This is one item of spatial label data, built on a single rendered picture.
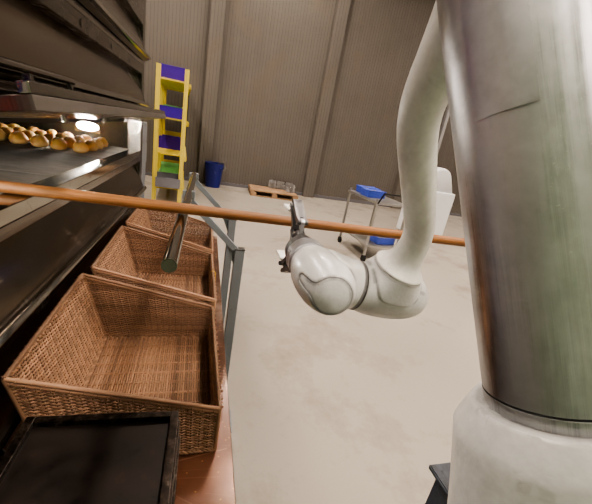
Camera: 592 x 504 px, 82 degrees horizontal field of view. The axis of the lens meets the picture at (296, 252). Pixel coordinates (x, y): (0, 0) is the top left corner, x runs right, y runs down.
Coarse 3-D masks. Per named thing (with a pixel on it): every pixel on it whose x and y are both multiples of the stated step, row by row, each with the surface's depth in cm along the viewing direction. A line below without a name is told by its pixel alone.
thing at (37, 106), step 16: (0, 96) 52; (16, 96) 52; (32, 96) 53; (0, 112) 54; (16, 112) 56; (32, 112) 58; (48, 112) 61; (64, 112) 64; (80, 112) 72; (96, 112) 82; (112, 112) 96; (128, 112) 115; (144, 112) 145
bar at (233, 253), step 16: (192, 176) 160; (192, 192) 129; (208, 192) 178; (176, 224) 86; (208, 224) 135; (176, 240) 75; (224, 240) 139; (176, 256) 67; (224, 256) 194; (240, 256) 142; (224, 272) 194; (240, 272) 145; (224, 288) 198; (224, 304) 202; (224, 336) 155
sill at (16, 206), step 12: (120, 156) 177; (132, 156) 198; (84, 168) 130; (96, 168) 135; (108, 168) 151; (48, 180) 103; (60, 180) 106; (72, 180) 110; (84, 180) 122; (0, 204) 75; (12, 204) 77; (24, 204) 82; (36, 204) 88; (0, 216) 72; (12, 216) 77
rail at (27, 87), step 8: (16, 80) 52; (24, 80) 52; (24, 88) 52; (32, 88) 53; (40, 88) 56; (48, 88) 59; (56, 88) 62; (64, 88) 66; (48, 96) 59; (56, 96) 62; (64, 96) 65; (72, 96) 69; (80, 96) 73; (88, 96) 78; (96, 96) 84; (104, 104) 90; (112, 104) 97; (120, 104) 106; (128, 104) 117; (160, 112) 194
